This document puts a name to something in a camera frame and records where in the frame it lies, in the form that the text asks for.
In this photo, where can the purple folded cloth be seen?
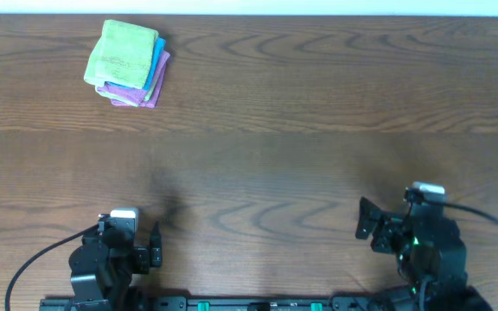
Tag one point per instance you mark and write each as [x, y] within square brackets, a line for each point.
[163, 58]
[152, 101]

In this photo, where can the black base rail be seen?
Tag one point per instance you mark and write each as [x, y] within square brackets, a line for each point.
[214, 304]

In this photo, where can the purple folded cloth upper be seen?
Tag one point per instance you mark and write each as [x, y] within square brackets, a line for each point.
[163, 58]

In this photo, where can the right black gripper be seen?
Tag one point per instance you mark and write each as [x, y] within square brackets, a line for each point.
[389, 225]

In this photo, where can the light green folded cloth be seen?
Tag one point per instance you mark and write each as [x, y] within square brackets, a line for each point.
[131, 96]

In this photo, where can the blue folded cloth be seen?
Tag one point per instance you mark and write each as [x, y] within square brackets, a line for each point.
[154, 65]

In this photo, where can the purple folded cloth bottom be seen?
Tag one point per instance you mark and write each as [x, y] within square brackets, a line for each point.
[152, 101]

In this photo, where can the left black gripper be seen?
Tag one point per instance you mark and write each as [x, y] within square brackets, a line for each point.
[156, 249]

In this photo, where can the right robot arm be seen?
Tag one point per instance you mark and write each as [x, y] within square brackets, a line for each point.
[439, 282]

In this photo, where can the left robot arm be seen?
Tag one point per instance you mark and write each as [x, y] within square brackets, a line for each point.
[103, 267]

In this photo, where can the green microfiber cloth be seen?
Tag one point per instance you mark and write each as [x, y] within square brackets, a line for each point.
[113, 31]

